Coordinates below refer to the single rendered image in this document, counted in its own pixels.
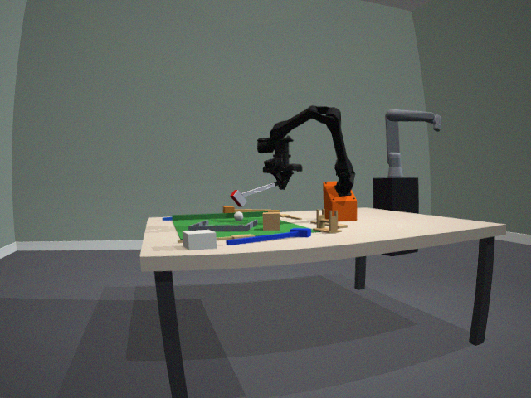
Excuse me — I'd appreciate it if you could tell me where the green flat mat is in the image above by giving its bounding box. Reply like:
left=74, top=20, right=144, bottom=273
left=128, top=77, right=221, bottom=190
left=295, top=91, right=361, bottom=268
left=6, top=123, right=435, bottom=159
left=173, top=216, right=309, bottom=240

